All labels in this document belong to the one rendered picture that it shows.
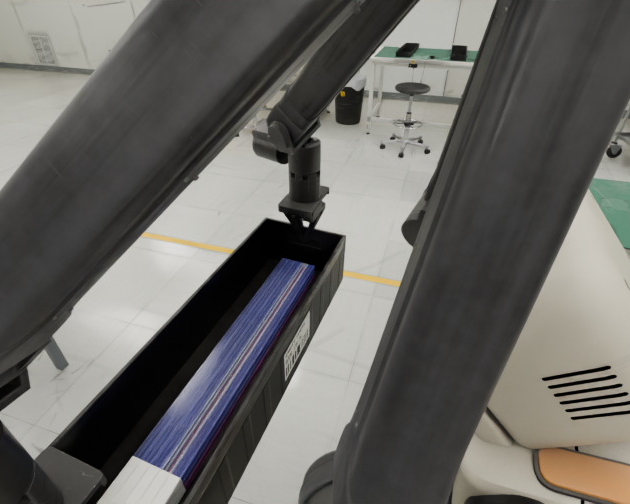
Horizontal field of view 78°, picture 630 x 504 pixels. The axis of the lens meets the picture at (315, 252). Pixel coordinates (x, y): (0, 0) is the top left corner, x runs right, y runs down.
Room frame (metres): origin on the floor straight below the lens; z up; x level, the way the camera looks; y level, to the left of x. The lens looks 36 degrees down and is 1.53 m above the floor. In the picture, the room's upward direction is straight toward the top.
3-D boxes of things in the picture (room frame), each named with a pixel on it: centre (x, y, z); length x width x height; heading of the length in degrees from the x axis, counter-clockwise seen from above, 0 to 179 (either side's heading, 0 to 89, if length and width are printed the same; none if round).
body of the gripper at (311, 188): (0.64, 0.02, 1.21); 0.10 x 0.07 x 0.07; 159
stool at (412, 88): (3.90, -0.94, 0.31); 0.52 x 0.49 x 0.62; 73
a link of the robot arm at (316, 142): (0.65, 0.02, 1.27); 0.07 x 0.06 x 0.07; 53
